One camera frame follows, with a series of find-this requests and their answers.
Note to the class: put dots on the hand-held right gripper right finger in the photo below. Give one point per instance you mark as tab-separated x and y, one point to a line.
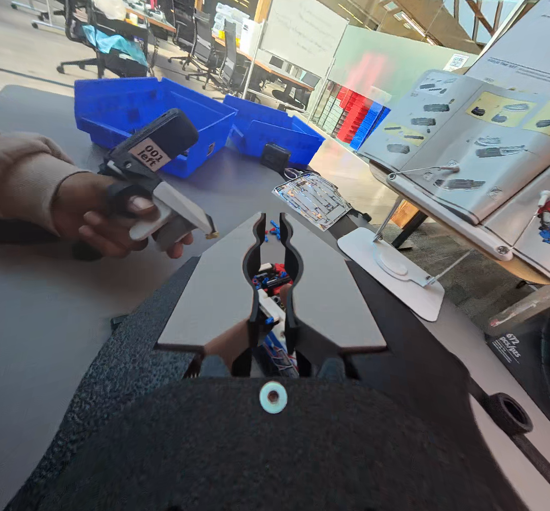
339	296

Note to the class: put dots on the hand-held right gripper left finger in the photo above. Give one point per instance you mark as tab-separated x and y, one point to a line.
206	296

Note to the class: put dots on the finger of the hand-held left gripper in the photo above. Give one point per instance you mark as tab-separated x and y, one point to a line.
180	205
176	231

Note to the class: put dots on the tan brick pin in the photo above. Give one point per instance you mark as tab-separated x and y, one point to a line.
212	235

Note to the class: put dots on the toy brick race car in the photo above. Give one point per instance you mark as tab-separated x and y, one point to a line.
270	304

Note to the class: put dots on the person's left forearm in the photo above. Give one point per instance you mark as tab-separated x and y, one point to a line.
30	175

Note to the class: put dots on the grey desk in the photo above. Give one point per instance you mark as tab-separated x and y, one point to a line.
51	304

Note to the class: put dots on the person's left hand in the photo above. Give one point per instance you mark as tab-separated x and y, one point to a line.
86	218

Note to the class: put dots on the large blue storage bin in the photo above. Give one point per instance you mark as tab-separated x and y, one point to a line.
150	107

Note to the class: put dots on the black office chair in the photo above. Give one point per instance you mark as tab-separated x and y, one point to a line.
206	51
184	34
79	38
232	59

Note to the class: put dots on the pile of blue brick pins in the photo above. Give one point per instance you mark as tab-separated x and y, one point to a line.
271	231

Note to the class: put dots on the shiny sticker sheet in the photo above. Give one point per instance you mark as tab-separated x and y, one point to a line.
309	201

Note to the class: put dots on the small blue storage bin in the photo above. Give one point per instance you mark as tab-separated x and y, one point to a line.
275	132

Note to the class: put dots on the black square device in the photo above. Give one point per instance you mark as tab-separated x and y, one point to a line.
276	156

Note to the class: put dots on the teal cloth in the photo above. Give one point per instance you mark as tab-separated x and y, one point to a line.
111	44

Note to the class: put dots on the wooden workbench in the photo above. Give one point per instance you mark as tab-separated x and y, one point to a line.
275	68
141	16

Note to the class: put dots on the white whiteboard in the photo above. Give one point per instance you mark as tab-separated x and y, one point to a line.
300	25

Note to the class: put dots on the red and blue parts drawers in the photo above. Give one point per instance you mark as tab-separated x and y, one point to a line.
361	115

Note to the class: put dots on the printed toy car box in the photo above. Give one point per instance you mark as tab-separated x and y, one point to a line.
524	347

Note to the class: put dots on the black toy tyre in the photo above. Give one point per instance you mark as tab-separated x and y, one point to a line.
511	412

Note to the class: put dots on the instruction booklet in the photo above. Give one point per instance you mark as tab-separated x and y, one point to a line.
472	132

